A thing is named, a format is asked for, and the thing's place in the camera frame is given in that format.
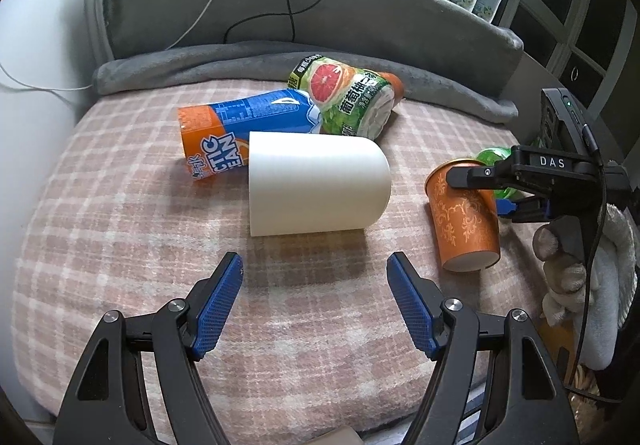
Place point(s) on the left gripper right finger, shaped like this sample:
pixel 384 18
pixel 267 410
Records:
pixel 493 367

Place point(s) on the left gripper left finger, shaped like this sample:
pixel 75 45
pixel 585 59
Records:
pixel 108 398

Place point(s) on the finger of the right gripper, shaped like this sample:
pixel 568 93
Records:
pixel 531 209
pixel 500 175

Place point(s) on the copper floral paper cup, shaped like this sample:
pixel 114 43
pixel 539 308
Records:
pixel 465 221

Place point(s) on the white plastic cup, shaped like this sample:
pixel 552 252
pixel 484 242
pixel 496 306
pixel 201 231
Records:
pixel 314 183

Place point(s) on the gloved right hand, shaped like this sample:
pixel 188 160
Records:
pixel 608 291

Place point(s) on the grey fleece blanket roll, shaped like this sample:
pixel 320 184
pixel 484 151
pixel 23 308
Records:
pixel 275 61

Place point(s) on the grapefruit label green bottle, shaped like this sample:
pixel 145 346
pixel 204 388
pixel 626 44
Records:
pixel 352 101

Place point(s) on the pink plaid seat cover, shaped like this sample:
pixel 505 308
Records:
pixel 314 340

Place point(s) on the grey sofa backrest cushion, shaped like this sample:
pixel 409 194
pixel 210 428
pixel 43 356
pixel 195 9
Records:
pixel 434 35

